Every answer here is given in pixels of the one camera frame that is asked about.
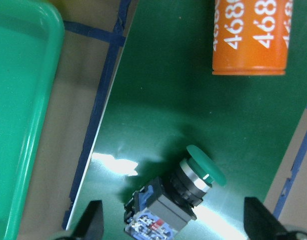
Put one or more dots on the orange cylinder with 4680 print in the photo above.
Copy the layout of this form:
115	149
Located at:
251	37

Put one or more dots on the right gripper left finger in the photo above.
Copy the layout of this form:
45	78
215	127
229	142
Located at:
91	223

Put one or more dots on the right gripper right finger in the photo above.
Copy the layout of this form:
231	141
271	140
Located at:
260	224

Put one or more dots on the green plastic tray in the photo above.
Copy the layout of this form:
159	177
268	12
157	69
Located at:
31	39

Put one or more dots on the green conveyor belt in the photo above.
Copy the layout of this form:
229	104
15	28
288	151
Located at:
164	97

